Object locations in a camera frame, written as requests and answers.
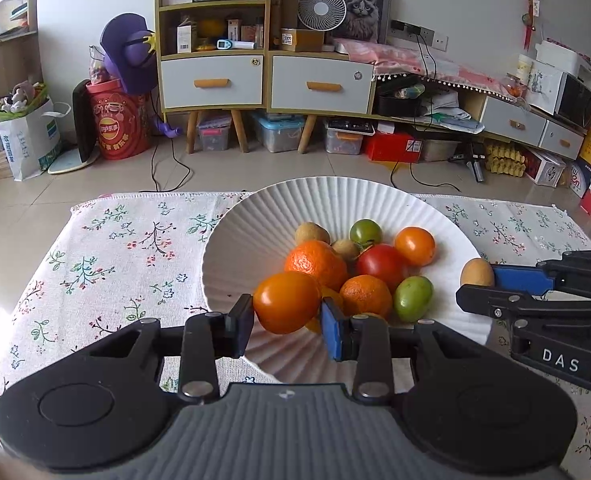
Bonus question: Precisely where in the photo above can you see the black basket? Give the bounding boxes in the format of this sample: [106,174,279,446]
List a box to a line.
[377,80,426,117]

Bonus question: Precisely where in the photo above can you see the light green tomato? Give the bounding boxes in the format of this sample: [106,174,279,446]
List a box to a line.
[393,276,435,323]

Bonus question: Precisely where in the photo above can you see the red tomato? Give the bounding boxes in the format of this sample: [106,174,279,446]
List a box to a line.
[355,243,410,286]

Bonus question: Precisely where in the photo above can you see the small medicine boxes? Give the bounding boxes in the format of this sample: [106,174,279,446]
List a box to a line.
[226,19,264,48]

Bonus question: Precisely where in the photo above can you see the orange tangerine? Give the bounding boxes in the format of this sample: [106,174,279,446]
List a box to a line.
[339,274,393,320]
[284,240,349,292]

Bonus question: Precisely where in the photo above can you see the red bucket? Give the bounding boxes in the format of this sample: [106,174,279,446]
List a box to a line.
[86,79,152,161]

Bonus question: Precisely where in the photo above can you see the light blue bathroom scale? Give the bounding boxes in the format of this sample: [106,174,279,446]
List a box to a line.
[48,145,98,175]

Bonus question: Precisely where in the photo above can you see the black cable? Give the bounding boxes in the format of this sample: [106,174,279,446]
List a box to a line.
[150,132,193,193]

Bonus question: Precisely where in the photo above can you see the dark green tomato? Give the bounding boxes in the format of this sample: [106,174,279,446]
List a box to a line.
[350,218,383,247]

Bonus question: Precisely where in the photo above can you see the purple plush hat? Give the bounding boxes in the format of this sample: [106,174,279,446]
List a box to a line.
[99,14,157,96]

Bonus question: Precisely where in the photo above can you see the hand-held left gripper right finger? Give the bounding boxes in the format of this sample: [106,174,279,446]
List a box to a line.
[320,296,481,403]

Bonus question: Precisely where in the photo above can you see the framed cat picture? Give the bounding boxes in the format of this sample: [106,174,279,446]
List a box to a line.
[325,0,393,45]

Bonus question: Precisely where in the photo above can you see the red box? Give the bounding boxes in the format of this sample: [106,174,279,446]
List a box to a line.
[364,131,421,163]

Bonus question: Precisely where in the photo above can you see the tall wooden shelf cabinet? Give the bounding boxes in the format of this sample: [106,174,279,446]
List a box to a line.
[155,0,271,155]

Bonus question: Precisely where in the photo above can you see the orange tomato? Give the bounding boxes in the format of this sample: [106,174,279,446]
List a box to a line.
[252,271,323,335]
[394,226,436,267]

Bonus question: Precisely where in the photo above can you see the black flat panel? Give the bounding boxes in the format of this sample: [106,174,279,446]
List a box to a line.
[72,79,99,163]

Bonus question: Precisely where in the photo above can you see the low wooden drawer cabinet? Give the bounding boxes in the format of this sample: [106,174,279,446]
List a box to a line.
[268,50,376,155]

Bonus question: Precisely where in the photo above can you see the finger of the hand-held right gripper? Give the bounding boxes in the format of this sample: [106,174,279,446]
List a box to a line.
[456,284,591,320]
[493,249,591,297]

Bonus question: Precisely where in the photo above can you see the pink cloth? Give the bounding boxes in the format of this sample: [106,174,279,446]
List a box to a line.
[345,40,521,98]

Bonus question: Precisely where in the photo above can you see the purple toy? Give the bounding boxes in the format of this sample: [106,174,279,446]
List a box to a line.
[150,112,182,138]

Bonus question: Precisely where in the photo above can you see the white carton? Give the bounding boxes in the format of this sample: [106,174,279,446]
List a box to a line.
[176,16,198,54]

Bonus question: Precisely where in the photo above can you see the white paper bag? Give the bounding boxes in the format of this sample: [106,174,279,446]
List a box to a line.
[0,99,71,182]

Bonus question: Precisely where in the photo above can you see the wall socket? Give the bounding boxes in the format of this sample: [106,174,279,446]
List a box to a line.
[390,20,449,51]

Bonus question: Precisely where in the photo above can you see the long wooden tv stand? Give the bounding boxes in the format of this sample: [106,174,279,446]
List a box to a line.
[375,72,589,161]

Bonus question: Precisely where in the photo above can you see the loose papers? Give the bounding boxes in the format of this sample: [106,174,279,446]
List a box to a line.
[420,95,483,133]

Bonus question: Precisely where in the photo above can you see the plush toys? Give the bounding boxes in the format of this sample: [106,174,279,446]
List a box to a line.
[0,80,48,113]

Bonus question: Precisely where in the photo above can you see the floral tablecloth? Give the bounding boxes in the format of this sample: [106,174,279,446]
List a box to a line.
[0,191,591,480]

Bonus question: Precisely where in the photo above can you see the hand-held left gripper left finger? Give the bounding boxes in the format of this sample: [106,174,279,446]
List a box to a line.
[88,294,254,406]

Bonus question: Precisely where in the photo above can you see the small clear storage box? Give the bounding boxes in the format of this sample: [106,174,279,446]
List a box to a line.
[198,115,232,152]

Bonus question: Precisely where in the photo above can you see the red hanging ornament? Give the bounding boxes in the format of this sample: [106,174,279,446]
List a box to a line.
[523,0,541,51]

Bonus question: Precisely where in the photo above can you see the small white desk fan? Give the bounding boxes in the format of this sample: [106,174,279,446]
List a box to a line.
[298,0,347,36]

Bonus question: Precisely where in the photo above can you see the clear box of tools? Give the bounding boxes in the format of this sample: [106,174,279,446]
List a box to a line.
[324,120,365,156]

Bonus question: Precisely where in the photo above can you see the blue lid storage box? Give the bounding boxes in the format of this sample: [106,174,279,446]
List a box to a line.
[252,112,306,154]

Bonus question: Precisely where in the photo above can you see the yellow round container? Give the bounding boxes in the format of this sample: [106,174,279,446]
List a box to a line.
[198,19,226,51]

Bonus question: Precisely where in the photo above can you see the clear plastic tub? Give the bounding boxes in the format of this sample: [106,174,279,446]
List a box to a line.
[420,137,459,162]

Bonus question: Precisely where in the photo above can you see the cardboard box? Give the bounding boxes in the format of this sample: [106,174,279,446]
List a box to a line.
[280,27,325,53]

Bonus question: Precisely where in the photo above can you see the white printed box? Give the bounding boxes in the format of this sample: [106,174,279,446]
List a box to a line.
[525,147,566,188]

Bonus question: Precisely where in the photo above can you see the wooden bookshelf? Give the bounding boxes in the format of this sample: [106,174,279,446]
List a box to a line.
[0,0,43,181]

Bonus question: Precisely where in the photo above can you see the yellow egg carton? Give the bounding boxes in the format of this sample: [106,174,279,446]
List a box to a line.
[483,141,526,177]

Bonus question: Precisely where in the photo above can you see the white ribbed plate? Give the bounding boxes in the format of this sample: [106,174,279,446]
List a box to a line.
[200,176,493,386]

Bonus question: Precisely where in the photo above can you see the small yellow tomato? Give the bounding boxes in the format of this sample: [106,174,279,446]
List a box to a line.
[303,285,346,335]

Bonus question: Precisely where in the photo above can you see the brown kiwi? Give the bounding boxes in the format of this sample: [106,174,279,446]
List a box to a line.
[295,222,331,246]
[331,239,360,261]
[460,258,495,288]

